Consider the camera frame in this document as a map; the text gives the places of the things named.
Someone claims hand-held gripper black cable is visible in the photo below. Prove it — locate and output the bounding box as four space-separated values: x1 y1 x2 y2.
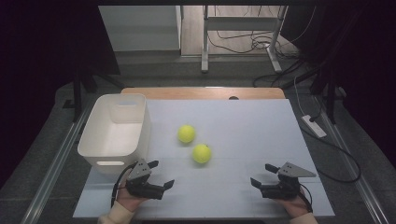
110 161 139 209
298 182 314 215

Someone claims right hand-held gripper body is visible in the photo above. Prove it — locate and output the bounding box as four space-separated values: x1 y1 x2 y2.
261 161 318 201

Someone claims tangle of floor cables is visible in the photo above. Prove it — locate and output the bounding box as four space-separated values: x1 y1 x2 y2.
206 5 318 89

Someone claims left hand-held gripper black cable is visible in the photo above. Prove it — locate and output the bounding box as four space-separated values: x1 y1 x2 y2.
110 161 139 209

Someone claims white plastic bin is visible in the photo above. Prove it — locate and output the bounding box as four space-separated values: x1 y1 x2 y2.
77 93 152 175

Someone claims black power cable loop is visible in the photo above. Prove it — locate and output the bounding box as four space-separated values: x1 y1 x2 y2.
298 124 362 184

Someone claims white metal desk frame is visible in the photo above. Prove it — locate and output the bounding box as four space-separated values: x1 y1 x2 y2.
200 5 290 75

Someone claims thin white cable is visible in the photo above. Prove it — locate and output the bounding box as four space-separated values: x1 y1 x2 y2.
292 77 308 117

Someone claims white power strip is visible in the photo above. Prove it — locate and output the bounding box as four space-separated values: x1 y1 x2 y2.
301 114 328 139

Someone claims black metal stand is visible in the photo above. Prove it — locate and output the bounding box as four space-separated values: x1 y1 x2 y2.
62 60 126 123
310 60 347 125

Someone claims person's left hand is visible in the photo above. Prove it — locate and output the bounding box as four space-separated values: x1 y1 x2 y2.
116 176 149 214

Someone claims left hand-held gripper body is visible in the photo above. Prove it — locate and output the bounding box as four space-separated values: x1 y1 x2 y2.
125 159 166 201

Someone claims person's right hand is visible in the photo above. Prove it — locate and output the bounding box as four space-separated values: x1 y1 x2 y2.
275 188 314 219

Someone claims yellow tennis ball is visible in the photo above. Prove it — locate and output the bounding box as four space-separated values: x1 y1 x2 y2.
177 124 197 145
191 143 213 165

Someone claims grey metal floor rail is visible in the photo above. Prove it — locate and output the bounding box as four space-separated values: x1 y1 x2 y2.
313 95 390 224
20 102 92 224

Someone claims right hand-held gripper black cable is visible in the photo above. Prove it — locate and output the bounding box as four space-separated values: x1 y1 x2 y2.
298 182 314 215

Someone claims white table mat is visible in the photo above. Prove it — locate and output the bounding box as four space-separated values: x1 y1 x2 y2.
72 98 336 219

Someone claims white cabinet panel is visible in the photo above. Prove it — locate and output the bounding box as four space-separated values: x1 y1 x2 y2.
98 5 182 52

